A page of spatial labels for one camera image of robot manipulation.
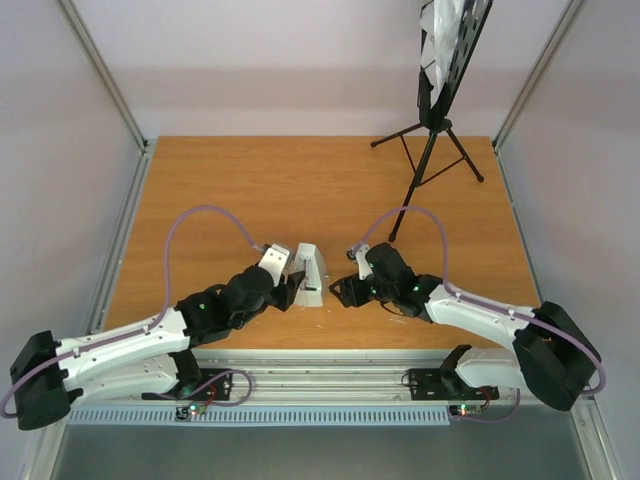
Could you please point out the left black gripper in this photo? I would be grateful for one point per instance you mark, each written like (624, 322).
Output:
(288, 290)

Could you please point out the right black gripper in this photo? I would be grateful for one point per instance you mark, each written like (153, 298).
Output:
(357, 291)

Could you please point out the white metronome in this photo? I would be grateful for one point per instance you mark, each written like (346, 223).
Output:
(312, 291)

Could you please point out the black music stand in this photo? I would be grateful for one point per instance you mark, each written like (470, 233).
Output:
(434, 106)

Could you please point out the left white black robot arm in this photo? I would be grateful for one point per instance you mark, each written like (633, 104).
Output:
(47, 373)

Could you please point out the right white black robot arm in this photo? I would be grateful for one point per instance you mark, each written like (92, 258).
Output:
(545, 353)

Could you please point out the white sheet music paper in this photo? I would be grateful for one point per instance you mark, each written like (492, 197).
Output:
(440, 21)

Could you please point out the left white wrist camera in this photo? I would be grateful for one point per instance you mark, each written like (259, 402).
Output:
(276, 260)

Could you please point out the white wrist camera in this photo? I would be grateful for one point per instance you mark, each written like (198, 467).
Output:
(276, 260)
(357, 255)

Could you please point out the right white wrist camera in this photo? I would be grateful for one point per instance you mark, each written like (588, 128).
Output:
(357, 255)

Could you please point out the aluminium rail base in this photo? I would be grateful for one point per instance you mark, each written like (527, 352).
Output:
(319, 376)

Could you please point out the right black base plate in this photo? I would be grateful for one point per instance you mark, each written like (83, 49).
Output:
(432, 384)

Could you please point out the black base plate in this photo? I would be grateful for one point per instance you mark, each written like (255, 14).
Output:
(432, 384)
(215, 384)

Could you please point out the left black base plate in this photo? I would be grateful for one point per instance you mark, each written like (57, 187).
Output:
(215, 384)

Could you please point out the left aluminium frame post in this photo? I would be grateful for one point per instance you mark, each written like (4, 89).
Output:
(80, 30)

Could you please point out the aluminium frame post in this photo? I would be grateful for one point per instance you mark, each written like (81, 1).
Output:
(560, 31)
(80, 30)

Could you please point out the grey slotted cable duct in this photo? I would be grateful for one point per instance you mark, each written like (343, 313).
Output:
(262, 416)

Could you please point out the right aluminium frame post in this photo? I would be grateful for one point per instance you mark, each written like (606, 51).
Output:
(560, 31)

